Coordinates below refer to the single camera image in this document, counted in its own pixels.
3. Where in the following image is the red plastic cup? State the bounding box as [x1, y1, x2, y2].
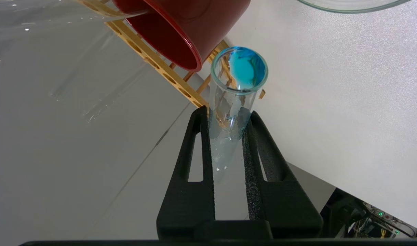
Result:
[112, 0, 252, 72]

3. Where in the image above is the wooden test tube rack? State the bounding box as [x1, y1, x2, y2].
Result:
[75, 0, 266, 108]

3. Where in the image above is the dark robot base electronics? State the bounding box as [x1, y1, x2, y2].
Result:
[319, 187, 417, 239]

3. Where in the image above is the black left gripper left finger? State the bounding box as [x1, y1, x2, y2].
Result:
[157, 106, 216, 240]

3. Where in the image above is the clear glass dish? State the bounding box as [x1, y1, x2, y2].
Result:
[296, 0, 415, 14]

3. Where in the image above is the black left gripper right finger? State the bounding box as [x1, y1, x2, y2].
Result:
[242, 111, 324, 239]

